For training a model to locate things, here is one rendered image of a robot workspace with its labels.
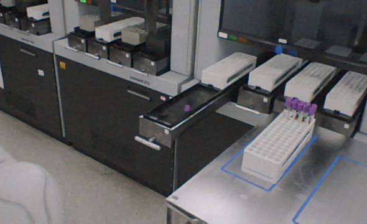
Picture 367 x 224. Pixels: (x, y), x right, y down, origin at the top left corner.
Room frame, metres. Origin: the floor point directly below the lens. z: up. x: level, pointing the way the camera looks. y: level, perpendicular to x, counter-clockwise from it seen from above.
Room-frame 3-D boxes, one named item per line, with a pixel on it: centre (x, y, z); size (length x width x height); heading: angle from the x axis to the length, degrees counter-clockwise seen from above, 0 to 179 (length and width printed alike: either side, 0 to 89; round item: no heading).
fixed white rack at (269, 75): (1.51, -0.37, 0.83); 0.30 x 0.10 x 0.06; 146
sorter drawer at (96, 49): (2.10, 0.27, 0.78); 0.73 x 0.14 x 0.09; 146
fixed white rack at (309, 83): (1.43, -0.50, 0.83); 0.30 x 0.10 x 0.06; 146
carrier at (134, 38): (1.82, 0.27, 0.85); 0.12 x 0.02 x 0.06; 57
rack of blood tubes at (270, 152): (0.94, -0.28, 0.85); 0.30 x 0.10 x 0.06; 147
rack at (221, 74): (1.51, -0.18, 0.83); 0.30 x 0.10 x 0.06; 146
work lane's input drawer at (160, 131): (1.36, -0.09, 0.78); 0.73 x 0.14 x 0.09; 146
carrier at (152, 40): (1.74, 0.15, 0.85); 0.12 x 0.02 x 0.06; 57
